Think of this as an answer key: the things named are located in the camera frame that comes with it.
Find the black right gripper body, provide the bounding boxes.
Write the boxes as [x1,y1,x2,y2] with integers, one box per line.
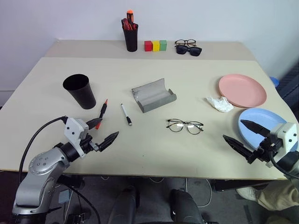
[245,136,281,164]

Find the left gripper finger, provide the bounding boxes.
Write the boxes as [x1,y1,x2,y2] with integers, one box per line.
[85,118,103,129]
[97,131,120,153]

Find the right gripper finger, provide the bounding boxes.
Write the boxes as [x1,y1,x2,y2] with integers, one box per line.
[222,134,255,161]
[240,119,271,139]

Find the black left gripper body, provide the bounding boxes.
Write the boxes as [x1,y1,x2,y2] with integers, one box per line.
[79,134,102,154]

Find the light blue plate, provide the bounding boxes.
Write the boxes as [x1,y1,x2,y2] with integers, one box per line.
[238,107,299,153]

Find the red and black pen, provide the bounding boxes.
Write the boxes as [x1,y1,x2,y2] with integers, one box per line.
[95,98,108,130]

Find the white marker with black cap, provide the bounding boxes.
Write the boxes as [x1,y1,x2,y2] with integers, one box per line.
[120,103,133,127]

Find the white tissue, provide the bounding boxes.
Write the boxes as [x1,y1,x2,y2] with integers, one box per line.
[206,96,235,113]

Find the grey glasses case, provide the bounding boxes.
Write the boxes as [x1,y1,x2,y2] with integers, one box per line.
[131,78,177,114]

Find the thin black frame glasses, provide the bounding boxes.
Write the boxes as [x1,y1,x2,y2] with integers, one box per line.
[166,119,205,135]

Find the wide black cup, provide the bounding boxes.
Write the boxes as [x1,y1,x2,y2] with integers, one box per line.
[63,74,97,110]

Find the pink plate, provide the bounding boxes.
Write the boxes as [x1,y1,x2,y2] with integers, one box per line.
[218,74,268,109]

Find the white shoe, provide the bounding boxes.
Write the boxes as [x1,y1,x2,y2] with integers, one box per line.
[235,186,260,202]

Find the khaki trouser leg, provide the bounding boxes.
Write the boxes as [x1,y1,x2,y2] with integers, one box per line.
[256,178,299,224]

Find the dark ribbed object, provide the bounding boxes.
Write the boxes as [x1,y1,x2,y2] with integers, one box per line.
[278,62,299,101]

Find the small grey blue box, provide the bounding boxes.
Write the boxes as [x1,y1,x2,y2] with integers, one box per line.
[58,189,71,204]

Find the dark grey rounded shape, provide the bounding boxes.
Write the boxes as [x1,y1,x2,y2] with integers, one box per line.
[169,189,204,224]
[108,185,138,224]

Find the black floor device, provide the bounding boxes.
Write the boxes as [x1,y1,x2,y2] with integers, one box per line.
[67,212,91,224]

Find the tall black tool holder cup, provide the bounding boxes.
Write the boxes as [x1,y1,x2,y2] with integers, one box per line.
[121,22,139,53]

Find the black sunglasses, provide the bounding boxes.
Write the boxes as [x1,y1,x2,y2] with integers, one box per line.
[175,45,203,57]

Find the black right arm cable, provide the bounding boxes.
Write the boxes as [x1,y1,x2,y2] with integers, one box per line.
[268,149,299,180]

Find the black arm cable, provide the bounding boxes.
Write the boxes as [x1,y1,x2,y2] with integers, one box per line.
[268,149,299,180]
[19,116,68,180]

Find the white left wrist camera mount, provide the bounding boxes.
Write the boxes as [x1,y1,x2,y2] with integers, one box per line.
[64,118,90,159]

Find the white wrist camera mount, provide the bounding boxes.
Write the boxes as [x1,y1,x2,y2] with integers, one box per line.
[64,118,90,159]
[270,122,299,153]

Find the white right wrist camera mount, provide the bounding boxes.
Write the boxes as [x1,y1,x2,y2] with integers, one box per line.
[270,122,299,153]

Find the black table frame bar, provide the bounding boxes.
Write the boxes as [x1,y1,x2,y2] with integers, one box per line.
[211,179,270,193]

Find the long white floor cable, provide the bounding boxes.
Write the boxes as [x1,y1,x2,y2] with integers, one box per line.
[185,178,213,208]

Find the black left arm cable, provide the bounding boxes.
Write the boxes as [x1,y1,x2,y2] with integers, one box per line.
[19,116,68,180]

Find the brown frame glasses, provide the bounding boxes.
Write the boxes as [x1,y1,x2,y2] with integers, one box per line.
[174,39,197,48]

